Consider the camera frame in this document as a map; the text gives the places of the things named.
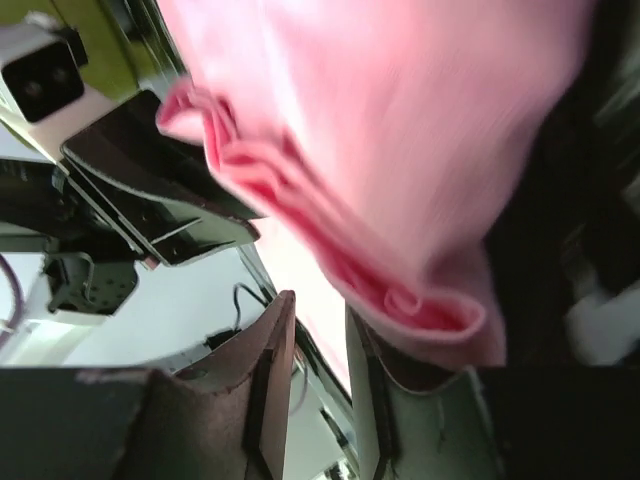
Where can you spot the light pink t-shirt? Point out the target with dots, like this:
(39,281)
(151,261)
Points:
(387,136)

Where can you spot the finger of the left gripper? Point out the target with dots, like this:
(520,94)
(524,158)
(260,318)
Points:
(154,191)

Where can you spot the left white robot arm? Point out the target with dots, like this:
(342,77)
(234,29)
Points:
(88,266)

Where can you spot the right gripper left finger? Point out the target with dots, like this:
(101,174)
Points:
(224,417)

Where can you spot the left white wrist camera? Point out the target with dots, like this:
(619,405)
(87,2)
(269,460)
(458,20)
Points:
(43,97)

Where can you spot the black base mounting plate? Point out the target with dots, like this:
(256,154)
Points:
(321,441)

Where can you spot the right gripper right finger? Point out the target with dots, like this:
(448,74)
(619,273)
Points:
(415,421)

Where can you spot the olive green plastic bin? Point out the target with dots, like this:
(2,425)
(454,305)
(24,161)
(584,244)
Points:
(119,62)

